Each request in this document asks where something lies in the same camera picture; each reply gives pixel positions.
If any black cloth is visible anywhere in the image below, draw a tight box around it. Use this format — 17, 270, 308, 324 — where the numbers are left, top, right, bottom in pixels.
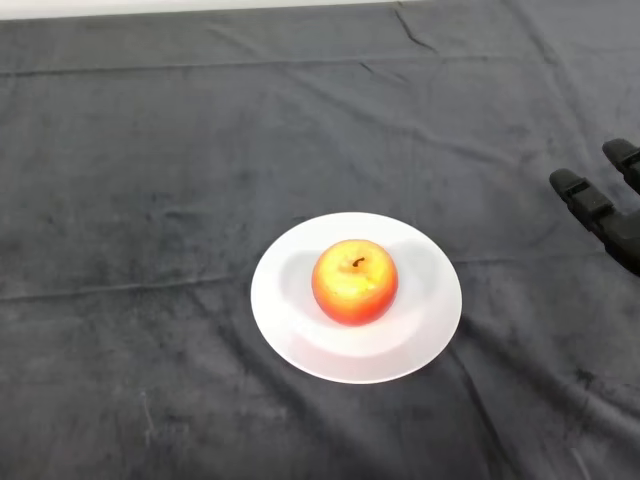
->
0, 1, 640, 480

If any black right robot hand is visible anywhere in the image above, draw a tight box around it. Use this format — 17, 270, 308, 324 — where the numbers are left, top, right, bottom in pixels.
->
548, 139, 640, 278

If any white round plate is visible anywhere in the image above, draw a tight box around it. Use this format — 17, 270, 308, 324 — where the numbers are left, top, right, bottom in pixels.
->
250, 212, 463, 386

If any red yellow apple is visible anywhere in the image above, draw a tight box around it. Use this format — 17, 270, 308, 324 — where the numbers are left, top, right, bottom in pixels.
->
311, 238, 400, 328

